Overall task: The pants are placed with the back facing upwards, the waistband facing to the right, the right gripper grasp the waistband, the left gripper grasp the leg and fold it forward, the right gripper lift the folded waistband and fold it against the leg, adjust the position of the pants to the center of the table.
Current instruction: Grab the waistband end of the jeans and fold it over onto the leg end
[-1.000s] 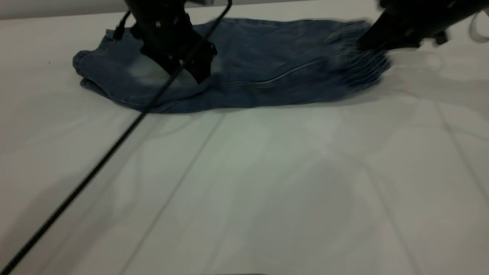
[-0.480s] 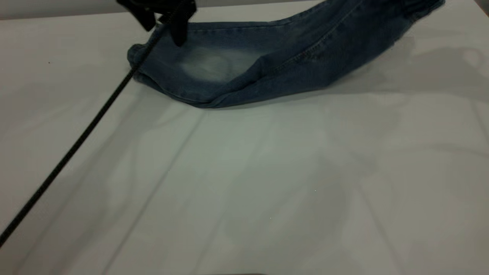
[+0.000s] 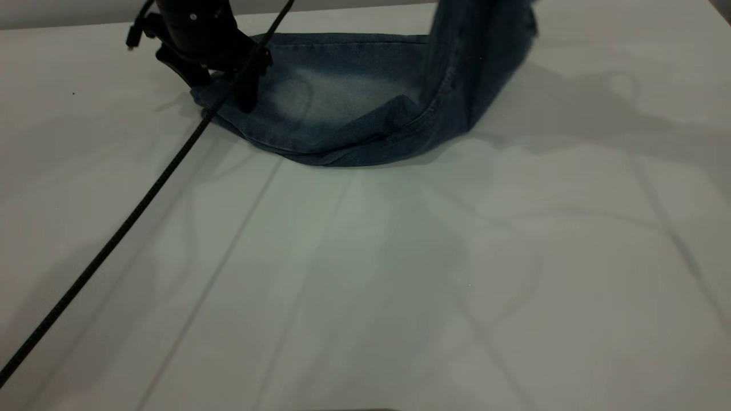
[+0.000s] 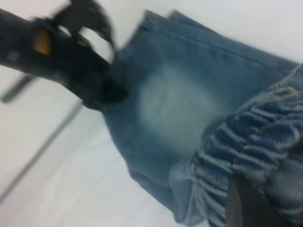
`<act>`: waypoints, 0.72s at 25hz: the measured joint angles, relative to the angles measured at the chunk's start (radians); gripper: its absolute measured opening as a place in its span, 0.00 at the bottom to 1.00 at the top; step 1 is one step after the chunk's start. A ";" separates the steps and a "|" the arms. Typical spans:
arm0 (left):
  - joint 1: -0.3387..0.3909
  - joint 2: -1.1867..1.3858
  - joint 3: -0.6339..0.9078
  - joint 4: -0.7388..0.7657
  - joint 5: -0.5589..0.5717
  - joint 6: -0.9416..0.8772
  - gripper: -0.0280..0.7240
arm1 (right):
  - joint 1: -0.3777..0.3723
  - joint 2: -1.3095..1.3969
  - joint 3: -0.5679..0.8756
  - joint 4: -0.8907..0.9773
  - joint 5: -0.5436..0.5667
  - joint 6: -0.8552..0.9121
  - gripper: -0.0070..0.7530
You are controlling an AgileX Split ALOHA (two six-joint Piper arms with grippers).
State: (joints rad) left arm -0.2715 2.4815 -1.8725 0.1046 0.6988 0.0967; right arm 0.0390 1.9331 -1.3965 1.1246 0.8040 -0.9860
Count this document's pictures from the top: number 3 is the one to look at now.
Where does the blue denim shorts basketball print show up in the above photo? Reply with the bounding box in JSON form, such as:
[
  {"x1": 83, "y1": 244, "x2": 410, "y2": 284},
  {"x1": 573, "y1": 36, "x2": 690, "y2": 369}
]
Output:
[{"x1": 191, "y1": 0, "x2": 540, "y2": 168}]

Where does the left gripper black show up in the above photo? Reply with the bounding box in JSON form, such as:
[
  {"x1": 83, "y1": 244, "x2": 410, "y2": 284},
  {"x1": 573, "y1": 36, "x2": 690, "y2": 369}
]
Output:
[{"x1": 151, "y1": 0, "x2": 273, "y2": 113}]

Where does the short black cable with plug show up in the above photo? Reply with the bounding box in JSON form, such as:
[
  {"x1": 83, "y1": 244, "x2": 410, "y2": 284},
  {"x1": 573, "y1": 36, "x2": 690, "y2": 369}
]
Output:
[{"x1": 126, "y1": 0, "x2": 158, "y2": 52}]

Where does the long black braided cable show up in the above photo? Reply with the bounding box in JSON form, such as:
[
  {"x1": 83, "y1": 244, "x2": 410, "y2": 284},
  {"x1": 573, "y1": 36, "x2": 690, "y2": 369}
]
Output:
[{"x1": 0, "y1": 0, "x2": 296, "y2": 390}]

